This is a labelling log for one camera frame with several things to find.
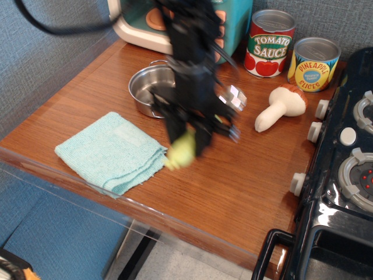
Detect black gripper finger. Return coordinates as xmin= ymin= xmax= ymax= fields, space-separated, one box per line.
xmin=195 ymin=124 xmax=213 ymax=157
xmin=164 ymin=114 xmax=187 ymax=144

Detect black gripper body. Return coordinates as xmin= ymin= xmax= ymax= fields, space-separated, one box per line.
xmin=149 ymin=57 xmax=241 ymax=144

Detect spoon with green handle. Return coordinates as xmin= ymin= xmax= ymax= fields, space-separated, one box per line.
xmin=163 ymin=84 xmax=248 ymax=172

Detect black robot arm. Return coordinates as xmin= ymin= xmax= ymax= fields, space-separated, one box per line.
xmin=150 ymin=1 xmax=239 ymax=156

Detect small steel pot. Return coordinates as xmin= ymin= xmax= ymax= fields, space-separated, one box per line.
xmin=128 ymin=59 xmax=175 ymax=119

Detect light teal folded cloth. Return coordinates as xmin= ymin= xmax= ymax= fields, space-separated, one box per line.
xmin=55 ymin=112 xmax=167 ymax=195

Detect orange microwave turntable plate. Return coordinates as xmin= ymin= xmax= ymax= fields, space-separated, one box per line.
xmin=146 ymin=8 xmax=166 ymax=31

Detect plush mushroom toy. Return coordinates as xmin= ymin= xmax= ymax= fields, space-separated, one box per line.
xmin=254 ymin=83 xmax=308 ymax=132

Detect tomato sauce can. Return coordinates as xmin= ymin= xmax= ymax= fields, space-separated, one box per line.
xmin=244 ymin=9 xmax=296 ymax=78

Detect white stove knob lower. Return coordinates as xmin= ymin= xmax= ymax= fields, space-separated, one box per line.
xmin=290 ymin=173 xmax=306 ymax=197

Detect white stove knob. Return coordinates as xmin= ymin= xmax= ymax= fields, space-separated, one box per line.
xmin=307 ymin=122 xmax=322 ymax=144
xmin=290 ymin=173 xmax=306 ymax=197
xmin=315 ymin=99 xmax=329 ymax=120

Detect teal toy microwave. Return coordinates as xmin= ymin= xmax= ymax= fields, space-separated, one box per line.
xmin=108 ymin=1 xmax=253 ymax=64

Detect white stove knob middle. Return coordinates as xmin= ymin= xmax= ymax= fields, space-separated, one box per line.
xmin=307 ymin=122 xmax=322 ymax=144

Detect white stove knob upper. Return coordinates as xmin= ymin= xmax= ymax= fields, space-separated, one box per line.
xmin=315 ymin=99 xmax=329 ymax=120

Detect pineapple slices can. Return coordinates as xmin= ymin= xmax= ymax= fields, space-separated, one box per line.
xmin=287 ymin=37 xmax=341 ymax=92

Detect black toy stove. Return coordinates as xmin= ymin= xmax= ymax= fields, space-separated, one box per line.
xmin=252 ymin=47 xmax=372 ymax=279

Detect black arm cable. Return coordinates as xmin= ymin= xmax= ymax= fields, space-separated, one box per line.
xmin=14 ymin=0 xmax=125 ymax=36

